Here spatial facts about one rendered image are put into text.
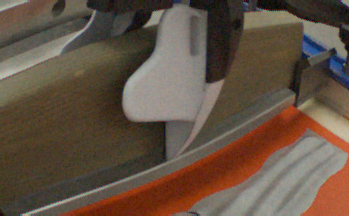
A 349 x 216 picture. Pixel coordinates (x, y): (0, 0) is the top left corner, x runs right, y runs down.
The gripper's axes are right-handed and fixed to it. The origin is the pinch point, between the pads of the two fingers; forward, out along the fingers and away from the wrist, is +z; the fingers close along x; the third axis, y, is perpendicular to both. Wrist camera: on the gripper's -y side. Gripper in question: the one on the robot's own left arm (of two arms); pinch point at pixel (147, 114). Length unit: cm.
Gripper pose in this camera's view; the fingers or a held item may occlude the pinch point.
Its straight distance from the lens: 33.4
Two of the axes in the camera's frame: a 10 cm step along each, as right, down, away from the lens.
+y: -6.7, 2.6, -6.9
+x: 7.3, 4.0, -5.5
